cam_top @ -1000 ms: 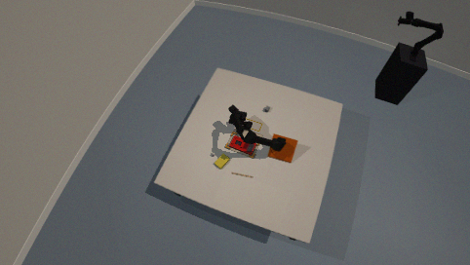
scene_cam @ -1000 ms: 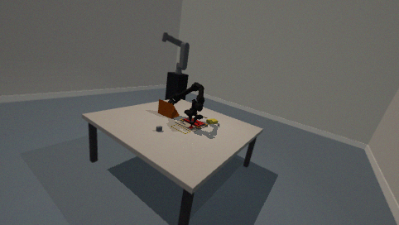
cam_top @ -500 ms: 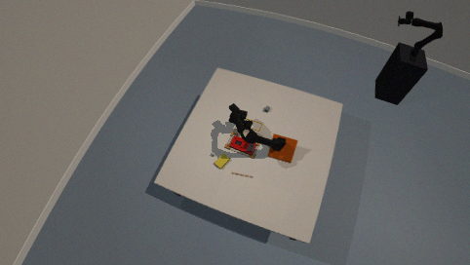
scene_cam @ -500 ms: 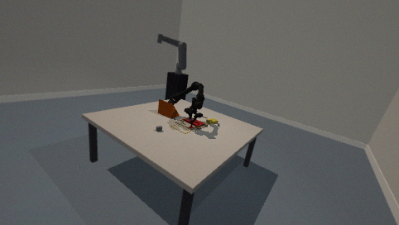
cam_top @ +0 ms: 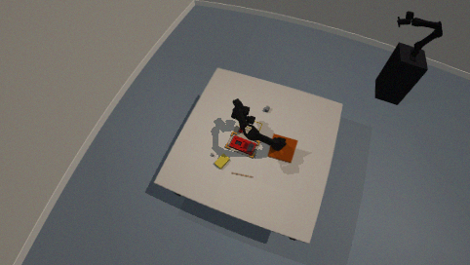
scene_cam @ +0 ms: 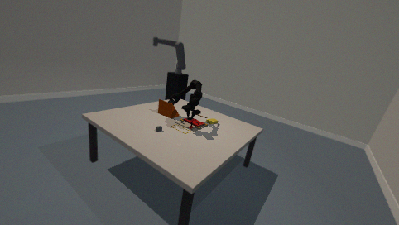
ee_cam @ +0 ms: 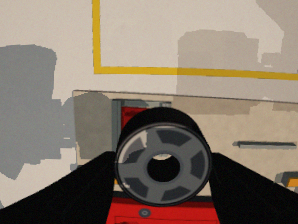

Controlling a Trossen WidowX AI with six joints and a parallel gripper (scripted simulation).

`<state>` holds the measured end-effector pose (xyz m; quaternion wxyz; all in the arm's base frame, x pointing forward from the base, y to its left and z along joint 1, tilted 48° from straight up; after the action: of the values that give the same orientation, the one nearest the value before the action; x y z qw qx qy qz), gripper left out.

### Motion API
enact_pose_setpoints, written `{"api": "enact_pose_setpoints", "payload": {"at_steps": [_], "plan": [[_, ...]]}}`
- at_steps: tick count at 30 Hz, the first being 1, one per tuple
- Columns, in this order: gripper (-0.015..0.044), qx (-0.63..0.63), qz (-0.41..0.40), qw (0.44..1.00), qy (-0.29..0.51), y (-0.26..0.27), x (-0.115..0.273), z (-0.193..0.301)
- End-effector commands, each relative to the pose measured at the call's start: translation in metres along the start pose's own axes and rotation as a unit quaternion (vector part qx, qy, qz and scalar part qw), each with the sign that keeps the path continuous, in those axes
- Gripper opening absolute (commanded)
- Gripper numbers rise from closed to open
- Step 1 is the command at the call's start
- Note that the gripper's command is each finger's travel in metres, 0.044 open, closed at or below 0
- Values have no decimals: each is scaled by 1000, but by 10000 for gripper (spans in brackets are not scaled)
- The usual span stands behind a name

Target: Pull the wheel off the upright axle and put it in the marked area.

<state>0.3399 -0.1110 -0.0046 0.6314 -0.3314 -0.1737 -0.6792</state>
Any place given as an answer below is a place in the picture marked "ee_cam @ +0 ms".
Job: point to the yellow rectangular outline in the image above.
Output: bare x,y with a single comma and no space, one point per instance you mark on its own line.
169,71

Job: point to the black wheel with grey hub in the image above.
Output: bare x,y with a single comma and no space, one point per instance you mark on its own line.
162,131

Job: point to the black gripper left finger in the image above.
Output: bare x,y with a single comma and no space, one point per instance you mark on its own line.
82,197

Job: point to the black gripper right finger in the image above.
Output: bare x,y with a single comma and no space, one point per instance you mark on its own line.
242,196

